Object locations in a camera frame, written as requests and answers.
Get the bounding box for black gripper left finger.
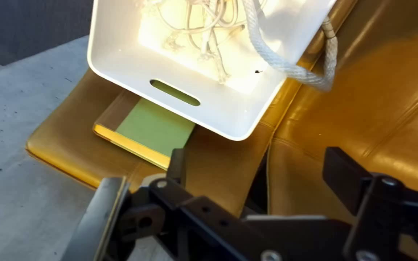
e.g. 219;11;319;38
167;148;186;185

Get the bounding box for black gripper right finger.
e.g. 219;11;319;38
322;147;373;215

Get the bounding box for thick white braided rope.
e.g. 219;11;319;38
241;0;340;93

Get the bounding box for thin white cord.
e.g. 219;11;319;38
141;0;250;85

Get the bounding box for white plastic basket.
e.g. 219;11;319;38
87;0;337;141

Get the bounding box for yellow green book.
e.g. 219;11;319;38
93;92;195;170

